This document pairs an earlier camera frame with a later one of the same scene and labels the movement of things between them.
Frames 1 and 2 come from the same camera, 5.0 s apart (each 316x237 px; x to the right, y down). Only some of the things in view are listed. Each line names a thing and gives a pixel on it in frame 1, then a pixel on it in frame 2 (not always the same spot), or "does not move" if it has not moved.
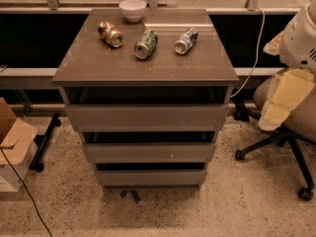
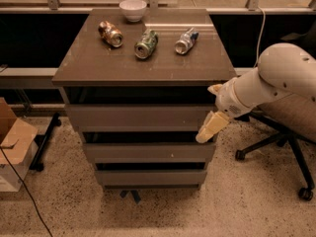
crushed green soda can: [147, 42] does not move
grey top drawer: [147, 118] does not move
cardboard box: [18, 144] does not move
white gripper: [298, 46] -> [229, 100]
